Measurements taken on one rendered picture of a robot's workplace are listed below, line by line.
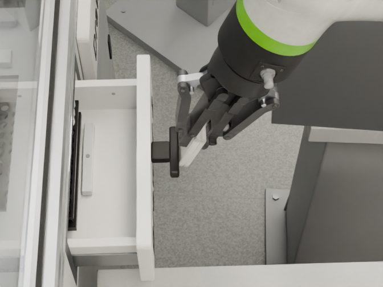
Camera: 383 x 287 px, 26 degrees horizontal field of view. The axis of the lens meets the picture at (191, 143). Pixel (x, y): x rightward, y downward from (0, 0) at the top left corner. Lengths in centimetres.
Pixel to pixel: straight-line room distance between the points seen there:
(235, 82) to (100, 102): 34
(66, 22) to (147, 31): 122
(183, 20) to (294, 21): 153
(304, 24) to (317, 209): 85
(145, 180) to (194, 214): 101
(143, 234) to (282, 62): 28
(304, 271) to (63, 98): 41
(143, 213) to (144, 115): 14
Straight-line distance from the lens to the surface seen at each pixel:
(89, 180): 113
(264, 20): 81
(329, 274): 117
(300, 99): 122
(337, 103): 123
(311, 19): 79
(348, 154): 143
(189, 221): 203
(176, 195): 206
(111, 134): 118
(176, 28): 231
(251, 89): 90
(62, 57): 107
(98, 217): 112
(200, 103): 99
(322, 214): 163
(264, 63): 85
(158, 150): 107
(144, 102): 109
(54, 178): 97
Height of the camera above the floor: 183
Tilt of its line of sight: 59 degrees down
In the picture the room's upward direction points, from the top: straight up
